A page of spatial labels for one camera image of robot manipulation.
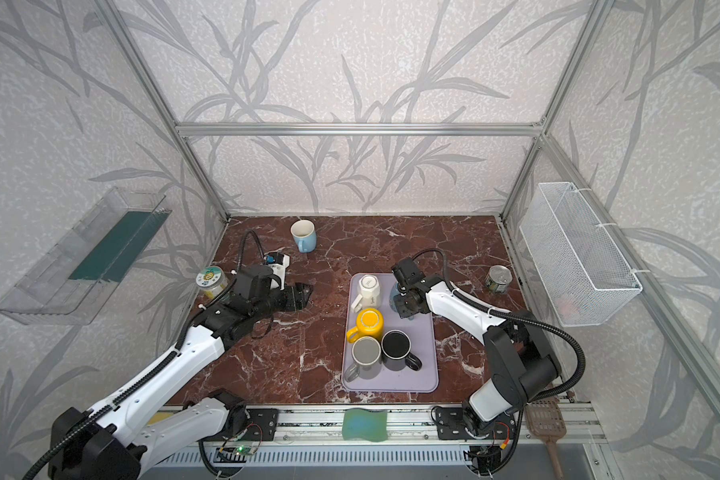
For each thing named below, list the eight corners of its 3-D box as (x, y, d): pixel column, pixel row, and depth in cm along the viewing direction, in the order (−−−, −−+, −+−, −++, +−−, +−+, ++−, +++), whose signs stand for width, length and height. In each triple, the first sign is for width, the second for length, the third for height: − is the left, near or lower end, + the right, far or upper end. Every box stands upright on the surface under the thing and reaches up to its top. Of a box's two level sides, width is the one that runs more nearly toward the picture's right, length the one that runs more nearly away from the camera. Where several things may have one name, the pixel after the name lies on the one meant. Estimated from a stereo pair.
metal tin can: (486, 293, 101) (492, 283, 96) (482, 275, 105) (487, 265, 100) (508, 294, 101) (515, 283, 96) (502, 275, 105) (509, 265, 100)
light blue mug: (304, 261, 109) (298, 243, 101) (294, 242, 115) (288, 223, 107) (323, 253, 111) (319, 235, 103) (313, 234, 117) (308, 216, 109)
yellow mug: (349, 343, 88) (346, 331, 81) (350, 321, 93) (348, 308, 86) (384, 343, 88) (384, 331, 81) (383, 321, 93) (384, 308, 86)
